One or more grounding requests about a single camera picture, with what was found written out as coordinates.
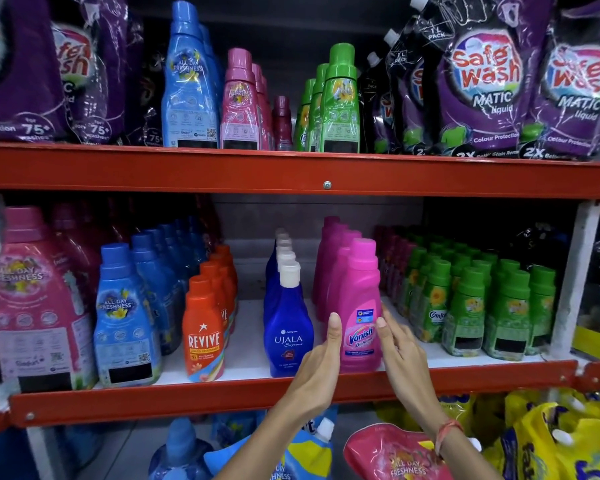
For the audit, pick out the group of small green bottles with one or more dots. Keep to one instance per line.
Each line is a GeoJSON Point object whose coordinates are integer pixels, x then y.
{"type": "Point", "coordinates": [505, 314]}

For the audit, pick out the orange starch bottle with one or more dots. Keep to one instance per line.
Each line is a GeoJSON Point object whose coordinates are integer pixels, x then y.
{"type": "Point", "coordinates": [215, 279]}
{"type": "Point", "coordinates": [202, 339]}
{"type": "Point", "coordinates": [226, 267]}
{"type": "Point", "coordinates": [225, 248]}

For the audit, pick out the person's left thumb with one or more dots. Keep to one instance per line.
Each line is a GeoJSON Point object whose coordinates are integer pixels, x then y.
{"type": "Point", "coordinates": [334, 332]}

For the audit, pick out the pink thread wristband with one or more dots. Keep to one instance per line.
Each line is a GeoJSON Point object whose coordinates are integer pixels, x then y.
{"type": "Point", "coordinates": [445, 432]}

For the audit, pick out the person's right hand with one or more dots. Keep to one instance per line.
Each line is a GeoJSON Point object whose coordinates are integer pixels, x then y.
{"type": "Point", "coordinates": [407, 369]}

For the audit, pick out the pink softener pouch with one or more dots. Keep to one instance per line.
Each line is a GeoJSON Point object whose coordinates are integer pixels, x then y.
{"type": "Point", "coordinates": [385, 454]}

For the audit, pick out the medium pink softener bottle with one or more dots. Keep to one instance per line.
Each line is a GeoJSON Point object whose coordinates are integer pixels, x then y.
{"type": "Point", "coordinates": [271, 124]}
{"type": "Point", "coordinates": [239, 109]}

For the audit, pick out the dark detergent pouch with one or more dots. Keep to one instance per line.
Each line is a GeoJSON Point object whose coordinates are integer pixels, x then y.
{"type": "Point", "coordinates": [147, 94]}

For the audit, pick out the person's right thumb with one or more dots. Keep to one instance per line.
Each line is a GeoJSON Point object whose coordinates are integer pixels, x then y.
{"type": "Point", "coordinates": [383, 334]}

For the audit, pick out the row of blue softener bottles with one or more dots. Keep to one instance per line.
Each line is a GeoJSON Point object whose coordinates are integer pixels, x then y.
{"type": "Point", "coordinates": [125, 319]}

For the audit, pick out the yellow detergent pouch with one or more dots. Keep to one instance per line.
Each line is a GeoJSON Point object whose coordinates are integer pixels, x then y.
{"type": "Point", "coordinates": [580, 397]}
{"type": "Point", "coordinates": [555, 449]}
{"type": "Point", "coordinates": [455, 407]}

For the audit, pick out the purple spouted detergent pouch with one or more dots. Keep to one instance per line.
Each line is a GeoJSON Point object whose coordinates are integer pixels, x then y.
{"type": "Point", "coordinates": [485, 84]}
{"type": "Point", "coordinates": [410, 104]}
{"type": "Point", "coordinates": [375, 109]}
{"type": "Point", "coordinates": [580, 94]}

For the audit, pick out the tall blue softener bottle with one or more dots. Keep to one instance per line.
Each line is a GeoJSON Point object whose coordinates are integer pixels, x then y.
{"type": "Point", "coordinates": [187, 94]}

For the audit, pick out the tall green softener bottle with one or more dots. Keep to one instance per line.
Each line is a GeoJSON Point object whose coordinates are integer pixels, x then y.
{"type": "Point", "coordinates": [340, 109]}
{"type": "Point", "coordinates": [302, 119]}
{"type": "Point", "coordinates": [316, 109]}

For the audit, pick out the row of small pink bottles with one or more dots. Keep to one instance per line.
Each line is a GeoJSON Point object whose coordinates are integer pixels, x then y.
{"type": "Point", "coordinates": [390, 264]}

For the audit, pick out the pink stain remover bottle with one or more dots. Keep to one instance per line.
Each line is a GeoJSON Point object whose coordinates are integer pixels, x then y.
{"type": "Point", "coordinates": [360, 289]}
{"type": "Point", "coordinates": [344, 274]}
{"type": "Point", "coordinates": [328, 264]}
{"type": "Point", "coordinates": [320, 249]}

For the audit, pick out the long red shelf beam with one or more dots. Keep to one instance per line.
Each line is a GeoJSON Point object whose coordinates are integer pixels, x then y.
{"type": "Point", "coordinates": [280, 172]}

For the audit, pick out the yellow shelf label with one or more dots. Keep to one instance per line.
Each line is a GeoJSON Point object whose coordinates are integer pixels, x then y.
{"type": "Point", "coordinates": [590, 342]}

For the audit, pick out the person's left hand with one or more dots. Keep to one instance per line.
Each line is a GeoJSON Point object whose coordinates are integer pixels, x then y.
{"type": "Point", "coordinates": [320, 369]}

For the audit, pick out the blue and yellow pouch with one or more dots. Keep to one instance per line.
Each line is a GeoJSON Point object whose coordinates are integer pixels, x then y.
{"type": "Point", "coordinates": [305, 452]}

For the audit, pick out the large pink softener bottle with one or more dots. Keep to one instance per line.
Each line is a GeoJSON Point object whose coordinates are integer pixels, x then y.
{"type": "Point", "coordinates": [100, 219]}
{"type": "Point", "coordinates": [77, 244]}
{"type": "Point", "coordinates": [35, 304]}

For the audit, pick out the maroon softener bottle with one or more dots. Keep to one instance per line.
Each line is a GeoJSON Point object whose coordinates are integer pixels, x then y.
{"type": "Point", "coordinates": [282, 124]}

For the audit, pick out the blue bottle with white cap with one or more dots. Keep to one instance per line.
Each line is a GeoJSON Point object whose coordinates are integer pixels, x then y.
{"type": "Point", "coordinates": [287, 339]}
{"type": "Point", "coordinates": [281, 241]}
{"type": "Point", "coordinates": [275, 289]}
{"type": "Point", "coordinates": [279, 232]}
{"type": "Point", "coordinates": [282, 249]}

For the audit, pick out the large purple detergent pouch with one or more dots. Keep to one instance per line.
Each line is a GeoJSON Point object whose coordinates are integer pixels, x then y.
{"type": "Point", "coordinates": [15, 69]}
{"type": "Point", "coordinates": [95, 69]}

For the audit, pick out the person's right forearm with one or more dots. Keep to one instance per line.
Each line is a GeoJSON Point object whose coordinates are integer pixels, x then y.
{"type": "Point", "coordinates": [467, 457]}

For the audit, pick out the pale blue softener bottle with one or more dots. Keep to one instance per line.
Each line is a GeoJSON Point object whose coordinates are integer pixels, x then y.
{"type": "Point", "coordinates": [180, 449]}

